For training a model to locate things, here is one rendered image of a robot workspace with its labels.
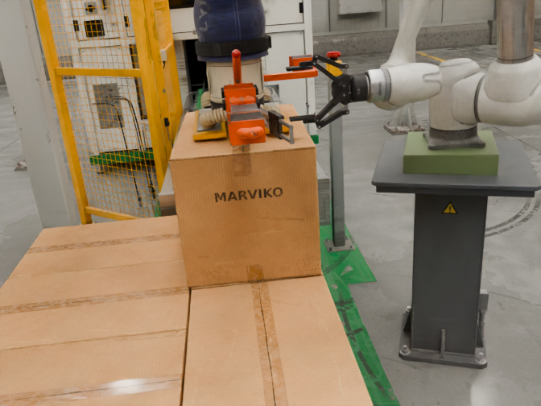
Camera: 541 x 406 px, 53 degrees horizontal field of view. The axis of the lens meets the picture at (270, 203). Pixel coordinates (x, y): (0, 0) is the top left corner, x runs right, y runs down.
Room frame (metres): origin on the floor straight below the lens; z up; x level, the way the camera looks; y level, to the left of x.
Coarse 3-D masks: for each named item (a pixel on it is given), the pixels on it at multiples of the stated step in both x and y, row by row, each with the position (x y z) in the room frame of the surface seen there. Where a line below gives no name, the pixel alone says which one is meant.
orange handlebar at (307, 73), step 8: (280, 72) 1.78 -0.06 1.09; (288, 72) 1.77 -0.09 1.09; (296, 72) 1.77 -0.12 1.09; (304, 72) 1.77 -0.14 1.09; (312, 72) 1.78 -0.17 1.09; (264, 80) 1.76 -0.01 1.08; (272, 80) 1.77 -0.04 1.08; (280, 80) 1.77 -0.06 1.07; (248, 96) 1.42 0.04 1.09; (232, 104) 1.34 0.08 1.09; (240, 128) 1.08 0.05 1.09; (248, 128) 1.08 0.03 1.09; (256, 128) 1.08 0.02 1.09; (240, 136) 1.07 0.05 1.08; (248, 136) 1.07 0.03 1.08; (256, 136) 1.07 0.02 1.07
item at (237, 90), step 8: (224, 88) 1.51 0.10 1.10; (232, 88) 1.51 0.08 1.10; (240, 88) 1.51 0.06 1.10; (248, 88) 1.44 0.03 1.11; (256, 88) 1.45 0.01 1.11; (224, 96) 1.44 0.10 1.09; (232, 96) 1.43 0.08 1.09; (240, 96) 1.43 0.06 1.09; (224, 104) 1.44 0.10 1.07; (240, 104) 1.43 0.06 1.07
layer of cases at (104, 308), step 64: (64, 256) 1.69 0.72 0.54; (128, 256) 1.65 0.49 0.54; (0, 320) 1.31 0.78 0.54; (64, 320) 1.29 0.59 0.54; (128, 320) 1.26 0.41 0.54; (192, 320) 1.24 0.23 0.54; (256, 320) 1.21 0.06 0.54; (320, 320) 1.19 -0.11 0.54; (0, 384) 1.03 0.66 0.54; (64, 384) 1.01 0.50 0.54; (128, 384) 1.00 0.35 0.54; (192, 384) 0.98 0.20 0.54; (256, 384) 0.97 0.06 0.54; (320, 384) 0.95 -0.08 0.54
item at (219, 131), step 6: (204, 108) 1.78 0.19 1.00; (198, 114) 1.81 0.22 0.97; (198, 120) 1.70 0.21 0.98; (198, 126) 1.61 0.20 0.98; (216, 126) 1.60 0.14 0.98; (222, 126) 1.61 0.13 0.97; (198, 132) 1.56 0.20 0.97; (204, 132) 1.56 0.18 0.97; (210, 132) 1.55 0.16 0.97; (216, 132) 1.55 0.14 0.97; (222, 132) 1.55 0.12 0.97; (198, 138) 1.55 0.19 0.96; (204, 138) 1.55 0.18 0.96; (210, 138) 1.55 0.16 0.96; (216, 138) 1.55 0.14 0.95
